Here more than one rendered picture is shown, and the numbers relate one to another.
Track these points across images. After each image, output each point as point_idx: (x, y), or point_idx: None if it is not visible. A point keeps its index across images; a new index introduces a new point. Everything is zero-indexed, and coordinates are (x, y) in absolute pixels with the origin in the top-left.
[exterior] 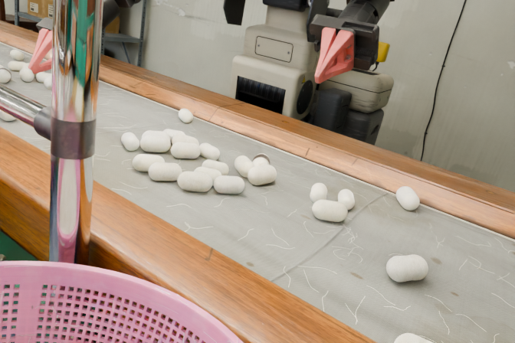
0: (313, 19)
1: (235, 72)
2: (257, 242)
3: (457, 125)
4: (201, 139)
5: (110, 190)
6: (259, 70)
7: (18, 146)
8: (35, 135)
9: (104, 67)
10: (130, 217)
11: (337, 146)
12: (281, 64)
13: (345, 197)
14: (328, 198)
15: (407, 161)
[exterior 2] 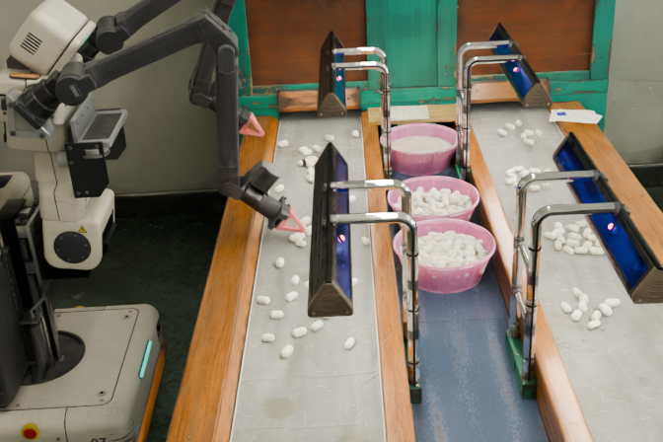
0: (246, 117)
1: (101, 233)
2: (344, 153)
3: None
4: (294, 181)
5: (365, 159)
6: (107, 211)
7: (370, 174)
8: (352, 192)
9: (253, 228)
10: (370, 153)
11: (261, 154)
12: (94, 197)
13: (306, 147)
14: (302, 154)
15: (249, 144)
